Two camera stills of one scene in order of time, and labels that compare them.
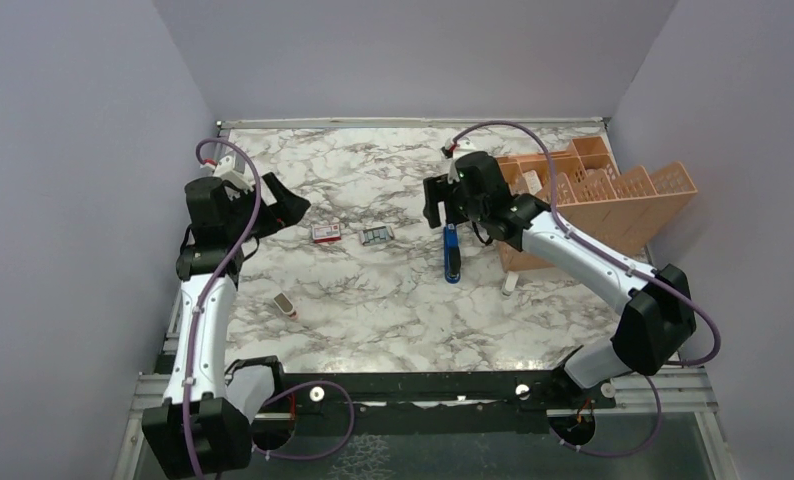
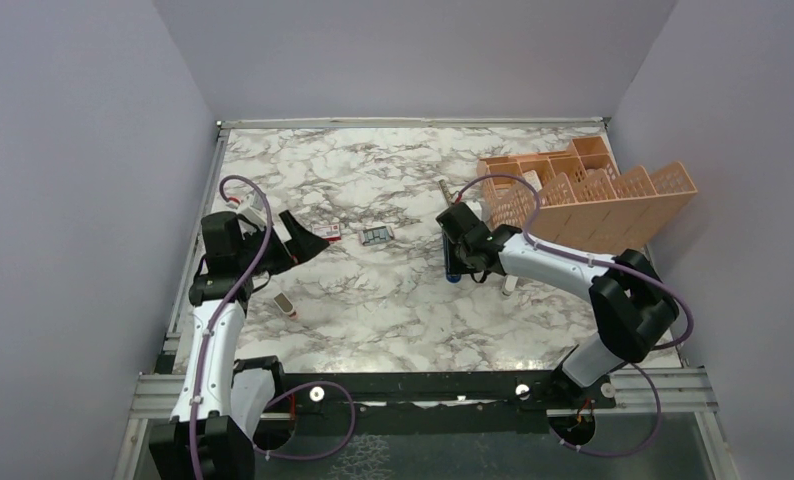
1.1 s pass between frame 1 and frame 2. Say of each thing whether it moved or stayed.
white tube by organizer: stayed
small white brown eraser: stayed
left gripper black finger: moved
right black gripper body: moved
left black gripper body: moved
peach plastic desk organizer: stayed
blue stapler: stayed
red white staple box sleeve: stayed
